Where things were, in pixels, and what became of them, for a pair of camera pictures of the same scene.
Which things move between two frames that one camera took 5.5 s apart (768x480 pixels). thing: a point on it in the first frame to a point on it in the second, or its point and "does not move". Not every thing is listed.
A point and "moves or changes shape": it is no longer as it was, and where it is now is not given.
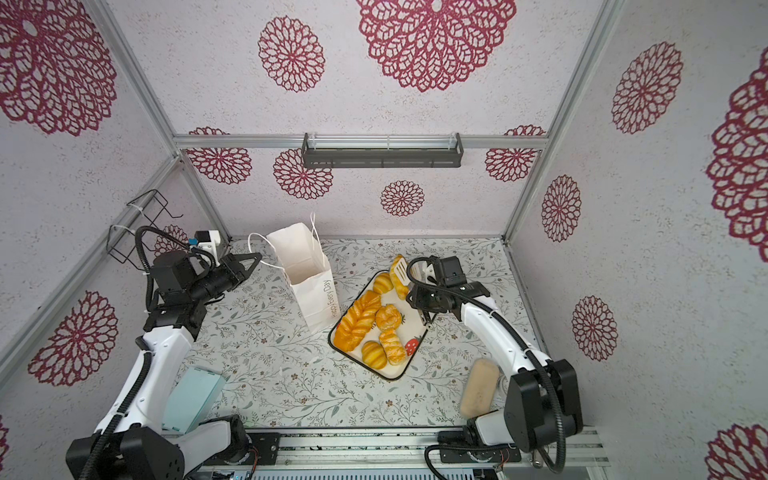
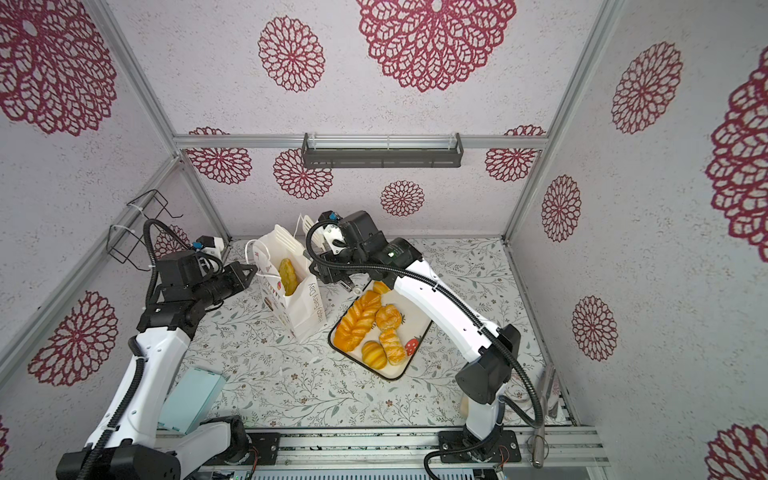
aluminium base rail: (419, 449) does not move
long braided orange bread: (356, 321) does not move
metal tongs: (401, 268) moves or changes shape
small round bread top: (383, 283) does not move
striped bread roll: (401, 289) moves or changes shape
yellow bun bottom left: (374, 355) does not move
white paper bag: (300, 252) moves or changes shape
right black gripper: (418, 297) to (330, 268)
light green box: (191, 395) does not move
